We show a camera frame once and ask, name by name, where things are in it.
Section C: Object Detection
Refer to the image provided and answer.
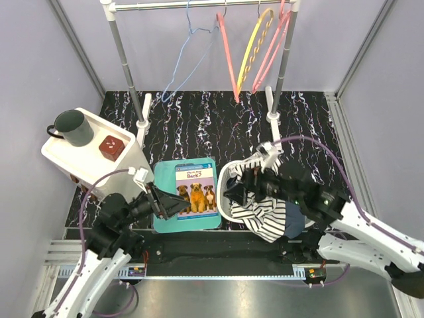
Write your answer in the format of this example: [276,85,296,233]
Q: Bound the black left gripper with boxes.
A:
[118,182,191,228]

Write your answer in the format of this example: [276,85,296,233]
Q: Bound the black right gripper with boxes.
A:
[223,161,303,206]

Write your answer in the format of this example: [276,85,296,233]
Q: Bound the striped white tank top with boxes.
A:
[229,156,286,243]

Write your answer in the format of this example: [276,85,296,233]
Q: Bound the navy blue tank top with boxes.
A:
[227,175,307,240]

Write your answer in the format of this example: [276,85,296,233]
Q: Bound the light blue wire hanger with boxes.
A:
[161,1,219,103]

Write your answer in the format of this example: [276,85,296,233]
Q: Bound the yellow hanger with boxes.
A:
[237,8,274,93]

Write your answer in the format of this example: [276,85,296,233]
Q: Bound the pink plastic hanger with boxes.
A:
[251,1,292,93]

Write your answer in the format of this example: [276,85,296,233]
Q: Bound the coral pink hanger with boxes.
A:
[216,1,240,103]

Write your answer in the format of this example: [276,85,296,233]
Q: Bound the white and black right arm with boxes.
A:
[217,161,423,299]

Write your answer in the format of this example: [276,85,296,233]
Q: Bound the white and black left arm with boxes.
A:
[33,182,189,317]

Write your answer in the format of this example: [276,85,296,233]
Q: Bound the white perforated plastic basket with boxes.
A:
[217,160,313,230]

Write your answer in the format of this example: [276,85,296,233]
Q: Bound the teal tray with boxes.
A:
[153,158,221,234]

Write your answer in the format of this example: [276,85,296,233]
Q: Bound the dog picture book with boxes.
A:
[175,163,217,221]

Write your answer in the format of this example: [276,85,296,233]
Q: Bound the white storage box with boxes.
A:
[41,108,154,189]

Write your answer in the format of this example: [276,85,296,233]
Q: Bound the dark red cube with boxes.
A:
[99,135,125,162]

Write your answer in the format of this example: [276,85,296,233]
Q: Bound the metal clothes rack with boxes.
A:
[100,0,301,150]

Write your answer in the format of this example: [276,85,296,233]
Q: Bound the dark grey mug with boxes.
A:
[46,109,94,147]

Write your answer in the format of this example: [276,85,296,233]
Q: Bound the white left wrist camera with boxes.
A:
[127,167,148,197]

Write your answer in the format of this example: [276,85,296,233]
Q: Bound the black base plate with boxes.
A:
[132,230,323,278]

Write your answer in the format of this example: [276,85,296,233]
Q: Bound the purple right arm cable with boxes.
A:
[274,135,424,288]

